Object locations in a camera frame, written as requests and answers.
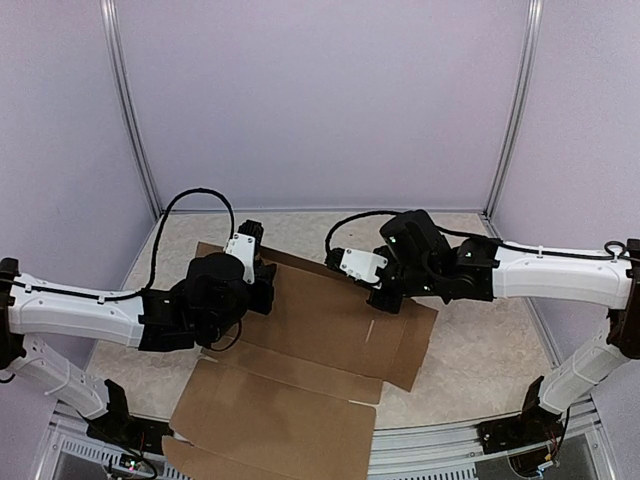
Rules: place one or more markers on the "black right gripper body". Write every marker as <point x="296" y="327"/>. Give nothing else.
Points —
<point x="415" y="280"/>

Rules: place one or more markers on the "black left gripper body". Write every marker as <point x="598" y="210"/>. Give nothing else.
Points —
<point x="263" y="306"/>

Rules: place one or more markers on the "brown cardboard box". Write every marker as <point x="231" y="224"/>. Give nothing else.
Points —
<point x="296" y="396"/>

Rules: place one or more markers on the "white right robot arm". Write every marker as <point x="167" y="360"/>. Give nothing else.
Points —
<point x="487" y="268"/>

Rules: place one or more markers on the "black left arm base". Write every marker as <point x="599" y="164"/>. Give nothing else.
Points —
<point x="119" y="427"/>

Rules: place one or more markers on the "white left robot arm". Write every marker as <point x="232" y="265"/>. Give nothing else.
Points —
<point x="149" y="320"/>

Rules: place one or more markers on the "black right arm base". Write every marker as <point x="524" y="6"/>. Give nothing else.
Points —
<point x="532" y="425"/>

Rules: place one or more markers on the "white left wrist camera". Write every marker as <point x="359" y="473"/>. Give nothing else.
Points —
<point x="244" y="245"/>

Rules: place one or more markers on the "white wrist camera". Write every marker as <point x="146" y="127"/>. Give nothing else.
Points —
<point x="244" y="245"/>
<point x="360" y="266"/>

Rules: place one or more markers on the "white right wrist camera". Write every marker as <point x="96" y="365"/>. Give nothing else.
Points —
<point x="360" y="266"/>

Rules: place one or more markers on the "left aluminium frame post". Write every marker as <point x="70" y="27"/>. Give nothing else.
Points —
<point x="117" y="60"/>

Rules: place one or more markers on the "aluminium frame post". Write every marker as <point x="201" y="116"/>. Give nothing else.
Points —
<point x="518" y="106"/>
<point x="117" y="60"/>

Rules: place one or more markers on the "right aluminium frame post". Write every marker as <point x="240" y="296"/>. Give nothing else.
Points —
<point x="518" y="106"/>

